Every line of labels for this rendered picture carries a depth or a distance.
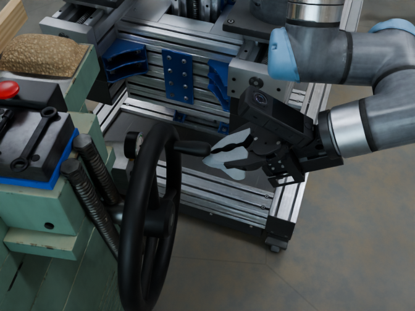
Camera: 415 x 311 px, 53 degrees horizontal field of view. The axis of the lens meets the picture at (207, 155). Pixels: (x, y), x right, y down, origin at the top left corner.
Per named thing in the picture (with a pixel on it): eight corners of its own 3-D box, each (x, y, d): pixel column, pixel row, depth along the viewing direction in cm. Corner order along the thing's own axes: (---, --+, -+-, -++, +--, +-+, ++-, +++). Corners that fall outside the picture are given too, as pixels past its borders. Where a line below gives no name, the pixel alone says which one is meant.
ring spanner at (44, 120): (25, 174, 44) (23, 171, 44) (7, 172, 44) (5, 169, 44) (60, 109, 50) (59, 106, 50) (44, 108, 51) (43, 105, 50)
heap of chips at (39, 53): (71, 77, 70) (65, 59, 67) (-7, 69, 71) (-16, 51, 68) (89, 45, 75) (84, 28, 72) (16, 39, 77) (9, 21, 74)
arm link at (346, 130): (360, 128, 52) (356, 85, 57) (325, 136, 54) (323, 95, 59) (375, 163, 57) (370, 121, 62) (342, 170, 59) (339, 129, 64)
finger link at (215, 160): (214, 191, 69) (265, 180, 64) (196, 170, 65) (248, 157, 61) (217, 176, 71) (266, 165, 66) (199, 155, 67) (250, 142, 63)
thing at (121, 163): (131, 190, 99) (126, 170, 92) (82, 183, 100) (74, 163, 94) (141, 163, 104) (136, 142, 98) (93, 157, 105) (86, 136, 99)
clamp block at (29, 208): (76, 240, 54) (56, 202, 47) (-22, 226, 55) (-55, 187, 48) (110, 153, 63) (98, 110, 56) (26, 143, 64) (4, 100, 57)
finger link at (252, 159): (226, 177, 63) (280, 165, 59) (221, 171, 62) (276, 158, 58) (230, 153, 66) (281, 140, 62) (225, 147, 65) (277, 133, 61)
